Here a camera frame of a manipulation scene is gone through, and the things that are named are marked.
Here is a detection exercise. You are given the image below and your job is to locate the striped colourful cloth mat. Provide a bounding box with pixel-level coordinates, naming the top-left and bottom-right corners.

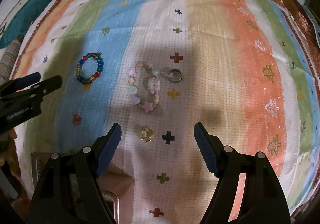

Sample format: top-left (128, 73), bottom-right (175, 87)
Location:
top-left (12, 0), bottom-right (319, 223)

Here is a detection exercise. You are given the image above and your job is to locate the silver ring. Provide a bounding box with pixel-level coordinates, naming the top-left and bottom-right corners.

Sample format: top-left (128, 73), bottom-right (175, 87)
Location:
top-left (167, 68), bottom-right (183, 84)

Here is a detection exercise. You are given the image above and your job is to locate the gold ring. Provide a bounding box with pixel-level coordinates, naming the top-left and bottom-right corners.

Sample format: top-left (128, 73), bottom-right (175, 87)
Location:
top-left (139, 125), bottom-right (156, 143)

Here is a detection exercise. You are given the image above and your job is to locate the pastel stone charm bracelet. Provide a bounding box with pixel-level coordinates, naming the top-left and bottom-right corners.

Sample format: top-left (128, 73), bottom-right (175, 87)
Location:
top-left (126, 61), bottom-right (162, 114)

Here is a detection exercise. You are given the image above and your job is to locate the teal pillow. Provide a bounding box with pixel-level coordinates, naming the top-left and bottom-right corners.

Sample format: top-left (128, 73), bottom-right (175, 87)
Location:
top-left (1, 0), bottom-right (52, 48)

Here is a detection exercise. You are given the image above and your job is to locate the grey striped bolster pillow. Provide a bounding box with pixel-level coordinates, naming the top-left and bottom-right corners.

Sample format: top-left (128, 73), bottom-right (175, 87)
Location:
top-left (0, 34), bottom-right (24, 85)

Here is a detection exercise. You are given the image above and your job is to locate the person's hand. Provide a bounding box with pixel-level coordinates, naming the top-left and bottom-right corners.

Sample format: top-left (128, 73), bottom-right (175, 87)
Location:
top-left (0, 129), bottom-right (21, 181)

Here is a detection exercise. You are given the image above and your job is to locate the multicolour glass bead bracelet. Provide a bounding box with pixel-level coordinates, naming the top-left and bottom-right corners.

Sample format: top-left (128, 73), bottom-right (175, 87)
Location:
top-left (76, 52), bottom-right (105, 85)

